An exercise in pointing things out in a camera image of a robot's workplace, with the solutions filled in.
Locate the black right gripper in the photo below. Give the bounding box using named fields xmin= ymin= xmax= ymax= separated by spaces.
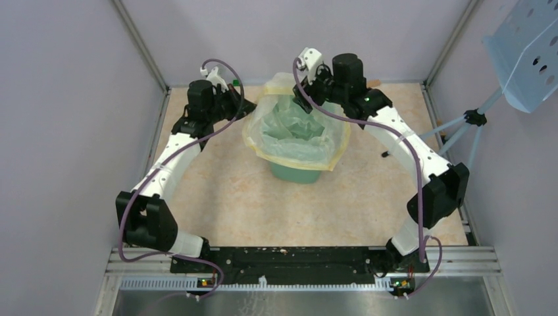
xmin=292 ymin=65 xmax=347 ymax=115

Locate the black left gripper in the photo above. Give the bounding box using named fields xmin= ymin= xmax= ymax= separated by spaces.
xmin=207 ymin=83 xmax=258 ymax=124

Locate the translucent yellow trash bag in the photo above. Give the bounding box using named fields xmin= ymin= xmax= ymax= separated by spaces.
xmin=242 ymin=72 xmax=351 ymax=171

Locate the green plastic trash bin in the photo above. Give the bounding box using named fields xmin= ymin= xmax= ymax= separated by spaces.
xmin=260 ymin=95 xmax=326 ymax=184

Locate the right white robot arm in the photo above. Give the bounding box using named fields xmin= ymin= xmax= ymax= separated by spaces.
xmin=293 ymin=47 xmax=470 ymax=271

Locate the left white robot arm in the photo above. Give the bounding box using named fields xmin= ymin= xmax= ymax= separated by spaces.
xmin=115 ymin=80 xmax=256 ymax=272

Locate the wooden cork block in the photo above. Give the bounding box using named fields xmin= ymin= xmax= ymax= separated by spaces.
xmin=367 ymin=79 xmax=382 ymax=88

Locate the light blue tripod stand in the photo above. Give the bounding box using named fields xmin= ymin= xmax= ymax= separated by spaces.
xmin=381 ymin=87 xmax=504 ymax=171

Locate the perforated light blue tray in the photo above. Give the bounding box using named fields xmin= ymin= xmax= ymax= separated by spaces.
xmin=483 ymin=0 xmax=557 ymax=113

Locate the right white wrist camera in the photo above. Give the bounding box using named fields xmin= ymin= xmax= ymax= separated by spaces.
xmin=295 ymin=47 xmax=323 ymax=85

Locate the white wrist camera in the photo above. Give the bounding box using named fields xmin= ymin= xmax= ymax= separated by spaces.
xmin=295 ymin=47 xmax=323 ymax=85
xmin=199 ymin=66 xmax=229 ymax=92

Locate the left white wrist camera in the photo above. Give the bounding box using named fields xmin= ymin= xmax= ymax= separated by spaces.
xmin=199 ymin=66 xmax=229 ymax=92

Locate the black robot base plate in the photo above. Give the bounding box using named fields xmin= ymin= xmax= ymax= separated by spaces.
xmin=170 ymin=246 xmax=430 ymax=285

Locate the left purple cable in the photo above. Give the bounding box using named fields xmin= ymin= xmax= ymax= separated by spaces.
xmin=117 ymin=59 xmax=243 ymax=302

